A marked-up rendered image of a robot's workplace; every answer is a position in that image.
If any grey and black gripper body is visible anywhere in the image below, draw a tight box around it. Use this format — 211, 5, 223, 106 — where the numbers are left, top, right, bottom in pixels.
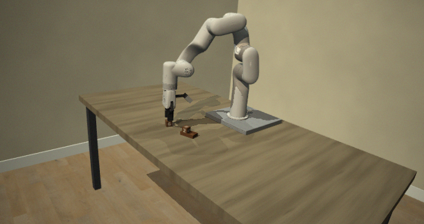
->
162, 88, 177, 109

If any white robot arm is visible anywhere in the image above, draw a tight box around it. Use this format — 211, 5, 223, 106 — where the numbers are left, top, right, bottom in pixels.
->
162, 13, 259, 120

